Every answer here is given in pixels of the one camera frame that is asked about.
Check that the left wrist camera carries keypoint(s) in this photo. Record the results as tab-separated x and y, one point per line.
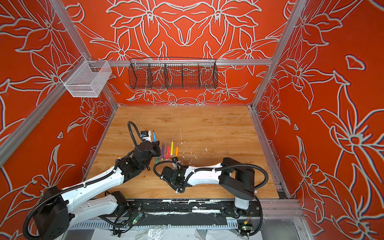
146	135

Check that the pink marker pen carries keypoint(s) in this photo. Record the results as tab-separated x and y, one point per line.
167	152

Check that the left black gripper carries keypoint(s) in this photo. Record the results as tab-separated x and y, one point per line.
152	147

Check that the blue marker pen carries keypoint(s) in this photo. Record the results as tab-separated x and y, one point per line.
154	136

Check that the purple marker pen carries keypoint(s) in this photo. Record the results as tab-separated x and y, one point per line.
163	152

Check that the yellow marker pen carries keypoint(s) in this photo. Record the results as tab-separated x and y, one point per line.
172	148

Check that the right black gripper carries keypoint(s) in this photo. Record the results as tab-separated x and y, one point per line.
173	168

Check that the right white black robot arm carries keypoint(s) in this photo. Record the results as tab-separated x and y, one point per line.
239	179

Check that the white mesh basket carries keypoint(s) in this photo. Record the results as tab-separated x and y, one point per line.
86	79

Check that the black wire basket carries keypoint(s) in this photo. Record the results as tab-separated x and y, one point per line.
173	74

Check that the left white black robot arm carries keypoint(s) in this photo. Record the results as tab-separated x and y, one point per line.
59	209

